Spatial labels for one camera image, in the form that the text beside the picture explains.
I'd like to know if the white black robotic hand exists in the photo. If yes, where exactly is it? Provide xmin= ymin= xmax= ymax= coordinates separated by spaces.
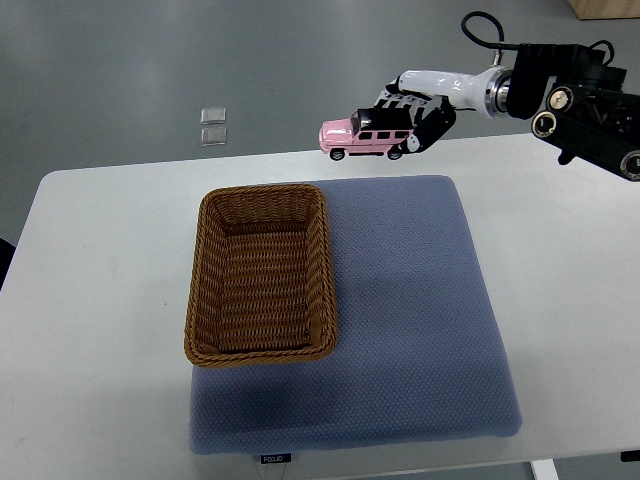
xmin=374 ymin=66 xmax=512 ymax=160

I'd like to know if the pink toy car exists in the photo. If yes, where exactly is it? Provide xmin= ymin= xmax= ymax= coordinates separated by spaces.
xmin=319 ymin=108 xmax=420 ymax=161

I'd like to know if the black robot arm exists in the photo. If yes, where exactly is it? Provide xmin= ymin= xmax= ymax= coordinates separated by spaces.
xmin=486 ymin=40 xmax=639 ymax=182

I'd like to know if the brown wicker basket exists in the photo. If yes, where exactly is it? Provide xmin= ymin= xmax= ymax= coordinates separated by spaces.
xmin=184 ymin=184 xmax=338 ymax=368

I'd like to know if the wooden box corner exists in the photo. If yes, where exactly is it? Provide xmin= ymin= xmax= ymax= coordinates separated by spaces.
xmin=568 ymin=0 xmax=640 ymax=20

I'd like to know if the upper floor socket plate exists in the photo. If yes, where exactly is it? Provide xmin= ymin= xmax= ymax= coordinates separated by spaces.
xmin=200 ymin=107 xmax=226 ymax=125

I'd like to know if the blue grey cushion mat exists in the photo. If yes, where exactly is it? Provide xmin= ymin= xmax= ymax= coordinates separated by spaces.
xmin=190 ymin=176 xmax=522 ymax=455

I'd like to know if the white table leg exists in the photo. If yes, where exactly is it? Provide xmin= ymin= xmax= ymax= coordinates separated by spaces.
xmin=530 ymin=459 xmax=559 ymax=480

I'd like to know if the dark object at left edge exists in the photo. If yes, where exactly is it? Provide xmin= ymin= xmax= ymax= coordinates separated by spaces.
xmin=0 ymin=238 xmax=16 ymax=288

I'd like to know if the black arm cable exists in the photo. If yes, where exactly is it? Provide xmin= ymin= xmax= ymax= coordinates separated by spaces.
xmin=460 ymin=11 xmax=521 ymax=67

